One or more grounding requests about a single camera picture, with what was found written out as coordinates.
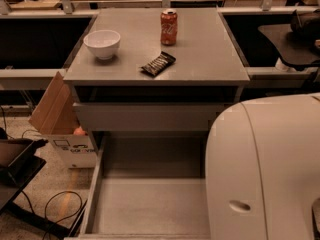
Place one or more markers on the closed grey top drawer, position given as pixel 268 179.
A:
pixel 129 117

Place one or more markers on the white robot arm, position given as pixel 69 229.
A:
pixel 263 169

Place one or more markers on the black snack bar wrapper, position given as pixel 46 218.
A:
pixel 156 66

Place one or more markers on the open grey middle drawer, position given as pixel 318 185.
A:
pixel 147 187

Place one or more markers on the black office chair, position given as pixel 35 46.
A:
pixel 298 41

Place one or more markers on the white ceramic bowl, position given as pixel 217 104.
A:
pixel 103 44

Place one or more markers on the black equipment stand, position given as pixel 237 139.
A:
pixel 18 166

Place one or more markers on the orange fruit in box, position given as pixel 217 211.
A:
pixel 79 132

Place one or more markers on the open cardboard box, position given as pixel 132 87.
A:
pixel 55 119

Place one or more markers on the red coke can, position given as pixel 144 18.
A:
pixel 169 26

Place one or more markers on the grey drawer cabinet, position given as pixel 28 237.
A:
pixel 207 67

